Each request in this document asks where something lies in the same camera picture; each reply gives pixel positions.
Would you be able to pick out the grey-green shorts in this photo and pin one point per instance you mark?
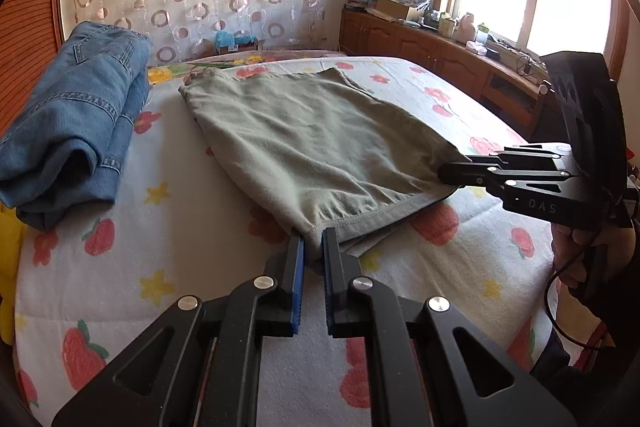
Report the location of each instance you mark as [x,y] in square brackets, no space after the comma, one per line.
[319,152]

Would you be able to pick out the floral white bed sheet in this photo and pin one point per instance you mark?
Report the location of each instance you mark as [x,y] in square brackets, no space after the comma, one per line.
[180,226]

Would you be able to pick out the white mug on cabinet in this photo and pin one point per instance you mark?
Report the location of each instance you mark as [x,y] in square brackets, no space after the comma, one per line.
[447,26]

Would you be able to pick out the person's right hand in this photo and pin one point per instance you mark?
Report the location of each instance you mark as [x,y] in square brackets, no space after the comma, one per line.
[578,254]

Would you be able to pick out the cardboard box on cabinet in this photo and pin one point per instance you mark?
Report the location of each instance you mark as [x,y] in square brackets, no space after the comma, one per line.
[398,11]

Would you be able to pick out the wooden louvered wardrobe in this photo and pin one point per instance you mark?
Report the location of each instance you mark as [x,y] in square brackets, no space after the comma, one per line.
[31,34]

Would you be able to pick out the folded blue jeans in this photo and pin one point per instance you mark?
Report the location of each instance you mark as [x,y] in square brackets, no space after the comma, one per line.
[69,145]

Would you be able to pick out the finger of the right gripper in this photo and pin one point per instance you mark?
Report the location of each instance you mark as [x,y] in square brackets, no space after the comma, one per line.
[524,157]
[481,174]

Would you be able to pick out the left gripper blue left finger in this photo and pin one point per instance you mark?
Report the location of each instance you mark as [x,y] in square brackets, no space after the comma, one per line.
[295,267]

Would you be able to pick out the yellow plush toy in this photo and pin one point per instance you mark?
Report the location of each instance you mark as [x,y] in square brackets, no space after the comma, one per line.
[12,234]

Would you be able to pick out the wooden side cabinet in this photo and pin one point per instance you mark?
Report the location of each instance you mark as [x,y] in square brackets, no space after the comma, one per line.
[528,108]

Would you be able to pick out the blue item behind bed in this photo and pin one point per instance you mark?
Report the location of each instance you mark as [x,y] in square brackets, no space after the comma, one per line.
[226,42]

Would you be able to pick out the pink bottle on cabinet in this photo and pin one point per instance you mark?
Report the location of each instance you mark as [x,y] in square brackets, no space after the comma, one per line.
[465,30]

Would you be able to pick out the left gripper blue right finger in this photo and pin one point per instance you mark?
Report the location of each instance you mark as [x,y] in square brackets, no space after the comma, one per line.
[334,281]

